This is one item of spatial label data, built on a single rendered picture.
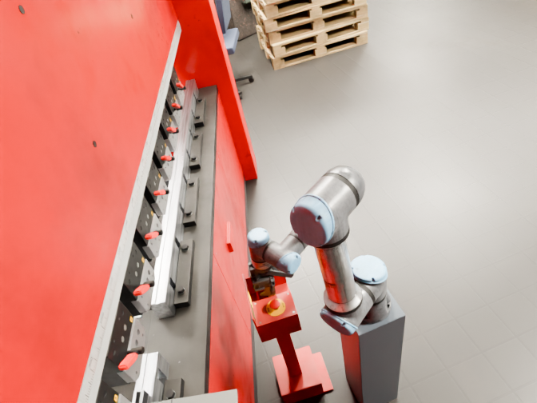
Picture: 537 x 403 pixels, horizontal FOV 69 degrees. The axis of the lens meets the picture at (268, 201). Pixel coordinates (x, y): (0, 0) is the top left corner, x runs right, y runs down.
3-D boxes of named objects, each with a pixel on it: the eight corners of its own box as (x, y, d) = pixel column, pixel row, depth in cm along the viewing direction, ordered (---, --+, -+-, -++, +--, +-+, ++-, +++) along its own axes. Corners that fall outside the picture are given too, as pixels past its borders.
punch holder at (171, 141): (175, 153, 173) (161, 121, 162) (157, 157, 174) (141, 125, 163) (178, 134, 184) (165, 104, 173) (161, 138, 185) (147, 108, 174)
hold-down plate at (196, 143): (200, 168, 199) (199, 164, 197) (190, 170, 200) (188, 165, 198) (203, 135, 221) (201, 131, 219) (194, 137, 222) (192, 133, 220)
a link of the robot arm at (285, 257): (307, 243, 128) (281, 229, 134) (286, 267, 123) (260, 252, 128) (309, 257, 133) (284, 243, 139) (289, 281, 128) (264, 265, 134)
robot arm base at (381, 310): (376, 280, 146) (376, 264, 139) (399, 313, 135) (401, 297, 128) (340, 295, 144) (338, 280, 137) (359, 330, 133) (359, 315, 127)
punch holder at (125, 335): (138, 385, 101) (108, 356, 89) (106, 389, 101) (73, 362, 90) (146, 330, 111) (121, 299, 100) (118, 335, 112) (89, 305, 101)
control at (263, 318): (302, 329, 150) (295, 305, 137) (262, 342, 149) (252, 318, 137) (288, 288, 164) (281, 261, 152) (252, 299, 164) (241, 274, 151)
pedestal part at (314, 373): (333, 389, 195) (332, 380, 187) (285, 404, 194) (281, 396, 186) (320, 352, 210) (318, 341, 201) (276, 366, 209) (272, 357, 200)
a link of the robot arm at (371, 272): (393, 284, 132) (395, 260, 123) (373, 314, 126) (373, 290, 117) (362, 268, 139) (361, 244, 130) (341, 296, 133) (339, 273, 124)
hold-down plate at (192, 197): (196, 225, 170) (194, 221, 168) (184, 228, 171) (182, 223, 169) (200, 181, 192) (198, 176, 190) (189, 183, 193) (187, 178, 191)
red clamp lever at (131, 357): (127, 363, 89) (144, 345, 99) (110, 366, 90) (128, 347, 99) (129, 370, 89) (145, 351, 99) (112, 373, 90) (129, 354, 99)
